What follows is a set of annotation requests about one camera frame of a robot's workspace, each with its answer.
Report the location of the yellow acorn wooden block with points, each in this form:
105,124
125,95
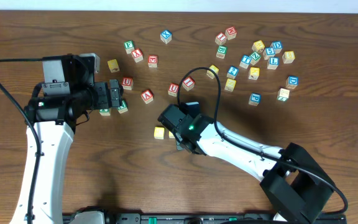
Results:
113,65

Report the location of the green Z wooden block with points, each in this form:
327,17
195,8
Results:
255,57

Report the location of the red E wooden block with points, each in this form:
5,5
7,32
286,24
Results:
153,61

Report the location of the red I block far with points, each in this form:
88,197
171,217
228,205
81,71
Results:
221,39

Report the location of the yellow block beside centre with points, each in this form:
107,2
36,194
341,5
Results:
211,71

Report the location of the yellow 8 wooden block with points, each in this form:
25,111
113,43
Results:
288,56

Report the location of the red I block centre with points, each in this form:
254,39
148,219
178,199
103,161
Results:
188,83

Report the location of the blue L wooden block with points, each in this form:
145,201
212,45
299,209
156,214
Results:
273,63

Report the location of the blue 5 wooden block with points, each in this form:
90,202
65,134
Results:
268,53

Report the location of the blue T wooden block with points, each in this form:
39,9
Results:
245,61

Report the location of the blue 2 wooden block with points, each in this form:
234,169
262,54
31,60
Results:
232,72

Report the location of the green B wooden block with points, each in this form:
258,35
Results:
221,51

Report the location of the yellow O wooden block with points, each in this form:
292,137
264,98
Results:
170,135

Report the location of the blue X wooden block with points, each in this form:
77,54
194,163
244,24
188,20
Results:
166,36

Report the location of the white green wooden block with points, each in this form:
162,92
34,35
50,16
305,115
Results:
283,94

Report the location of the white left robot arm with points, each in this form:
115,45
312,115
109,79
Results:
50,134

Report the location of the blue P wooden block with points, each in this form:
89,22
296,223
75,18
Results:
254,99

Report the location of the red i block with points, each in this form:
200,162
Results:
221,39
188,83

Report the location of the red u block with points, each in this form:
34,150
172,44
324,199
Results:
173,89
127,83

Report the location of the green F wooden block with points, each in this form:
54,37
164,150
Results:
129,46

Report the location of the yellow block far top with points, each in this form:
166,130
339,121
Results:
258,46

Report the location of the blue D block right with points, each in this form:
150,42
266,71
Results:
292,82

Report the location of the red U block centre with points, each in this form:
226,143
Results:
173,89

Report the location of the yellow block near R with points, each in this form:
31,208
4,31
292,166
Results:
230,85

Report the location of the blue d block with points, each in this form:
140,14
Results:
277,46
292,82

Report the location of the yellow block middle right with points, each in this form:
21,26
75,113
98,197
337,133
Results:
254,73

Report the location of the red U block left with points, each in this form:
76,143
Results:
127,83

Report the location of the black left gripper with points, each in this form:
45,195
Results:
114,93

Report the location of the red W wooden block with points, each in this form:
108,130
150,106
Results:
230,33

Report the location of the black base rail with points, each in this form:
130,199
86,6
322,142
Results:
136,218

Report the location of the red X wooden block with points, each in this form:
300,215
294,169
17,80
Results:
137,55

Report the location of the yellow C wooden block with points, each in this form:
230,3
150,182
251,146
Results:
159,132

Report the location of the blue D block far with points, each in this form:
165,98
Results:
277,46

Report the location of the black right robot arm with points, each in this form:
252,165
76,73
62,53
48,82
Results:
295,184

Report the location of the red A wooden block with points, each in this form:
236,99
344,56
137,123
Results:
147,96

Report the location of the green N wooden block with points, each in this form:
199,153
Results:
123,108

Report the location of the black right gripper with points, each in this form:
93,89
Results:
169,116

